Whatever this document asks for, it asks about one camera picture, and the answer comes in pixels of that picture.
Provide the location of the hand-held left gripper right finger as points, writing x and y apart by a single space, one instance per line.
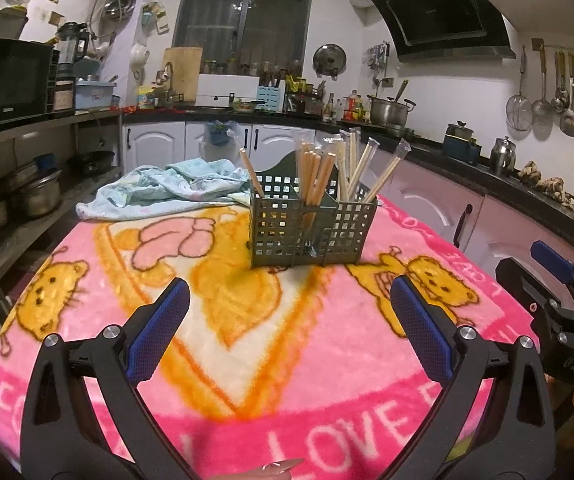
422 330

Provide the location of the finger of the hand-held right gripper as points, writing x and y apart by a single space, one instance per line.
552 257
517 285

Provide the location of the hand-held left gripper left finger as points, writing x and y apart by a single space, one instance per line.
159 330

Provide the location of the bunch of chopsticks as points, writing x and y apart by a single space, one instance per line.
312 175

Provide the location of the green plastic utensil basket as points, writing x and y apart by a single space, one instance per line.
282 167

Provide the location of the person's left hand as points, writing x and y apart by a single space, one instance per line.
279 467

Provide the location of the pile of ginger roots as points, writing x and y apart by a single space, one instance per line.
547 185

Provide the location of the steel canister kettle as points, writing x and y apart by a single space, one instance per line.
503 156

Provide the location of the pink printed blanket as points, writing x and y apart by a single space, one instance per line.
317 385

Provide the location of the row of hanging steel ladles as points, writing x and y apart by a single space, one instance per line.
569 120

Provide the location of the blue enamel pot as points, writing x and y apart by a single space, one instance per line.
459 149

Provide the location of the light blue towel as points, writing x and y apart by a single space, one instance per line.
167 185

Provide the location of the dark lidded pot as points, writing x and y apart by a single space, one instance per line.
459 129

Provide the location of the steel pot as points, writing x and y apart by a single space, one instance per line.
37 195

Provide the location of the black wok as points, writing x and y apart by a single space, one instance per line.
92 160

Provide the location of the large steel stockpot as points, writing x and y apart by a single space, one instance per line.
389 112

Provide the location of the yellow container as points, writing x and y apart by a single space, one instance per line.
146 97

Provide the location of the red label sauce bottle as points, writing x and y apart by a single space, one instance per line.
353 107

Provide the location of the kitchen faucet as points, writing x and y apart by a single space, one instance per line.
167 95

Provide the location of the dark glass sauce bottle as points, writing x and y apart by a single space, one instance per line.
329 110

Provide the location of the bowl of food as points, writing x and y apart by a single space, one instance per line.
243 106

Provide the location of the metal shelving rack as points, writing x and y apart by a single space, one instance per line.
17 135

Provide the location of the blue-grey dish tub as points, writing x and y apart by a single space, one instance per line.
97 95

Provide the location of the clear storage canister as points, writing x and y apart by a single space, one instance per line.
64 97

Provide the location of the white countertop appliance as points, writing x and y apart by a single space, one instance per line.
227 87

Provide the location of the wooden cutting board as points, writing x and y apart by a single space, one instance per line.
183 75

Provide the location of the blue knife block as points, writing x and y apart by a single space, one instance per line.
271 99

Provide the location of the cluster of condiment containers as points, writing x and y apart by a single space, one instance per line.
304 100

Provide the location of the hanging kitchen tools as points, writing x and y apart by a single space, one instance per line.
378 57

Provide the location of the row of windowsill jars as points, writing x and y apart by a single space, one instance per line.
217 67

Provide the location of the black range hood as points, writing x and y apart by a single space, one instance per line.
437 10

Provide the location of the hanging steel pot lid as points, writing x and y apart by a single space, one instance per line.
329 60

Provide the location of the black microwave oven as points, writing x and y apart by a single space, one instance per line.
7 80

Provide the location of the blender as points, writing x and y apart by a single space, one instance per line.
72 45

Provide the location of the dark window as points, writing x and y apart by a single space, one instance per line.
207 25

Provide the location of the hanging packets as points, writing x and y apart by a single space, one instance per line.
156 17

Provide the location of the hanging steel bowl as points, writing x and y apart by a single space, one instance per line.
119 6

